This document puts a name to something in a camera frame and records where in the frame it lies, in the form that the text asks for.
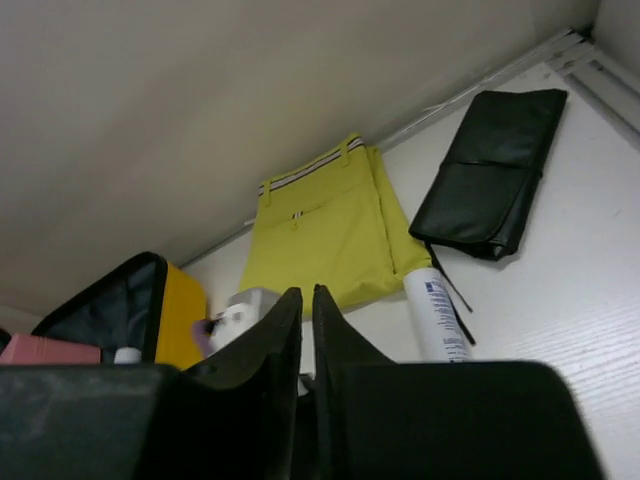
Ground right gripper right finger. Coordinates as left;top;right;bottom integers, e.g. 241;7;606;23
312;285;605;479

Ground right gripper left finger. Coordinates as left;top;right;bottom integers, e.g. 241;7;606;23
1;288;302;479

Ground white tube bottle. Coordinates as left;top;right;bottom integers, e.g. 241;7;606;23
403;267;471;363

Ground small white bottle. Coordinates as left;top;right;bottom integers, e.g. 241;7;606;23
113;347;142;365

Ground yellow hard-shell suitcase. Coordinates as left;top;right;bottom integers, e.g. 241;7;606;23
32;252;208;370

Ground yellow-green shorts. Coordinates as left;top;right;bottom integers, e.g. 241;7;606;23
240;134;432;314

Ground pink toiletry case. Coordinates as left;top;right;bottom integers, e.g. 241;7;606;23
1;334;102;365

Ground black leather pouch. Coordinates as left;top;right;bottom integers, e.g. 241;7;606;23
409;89;568;262

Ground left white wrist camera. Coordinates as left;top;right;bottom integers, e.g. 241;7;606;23
203;287;280;357

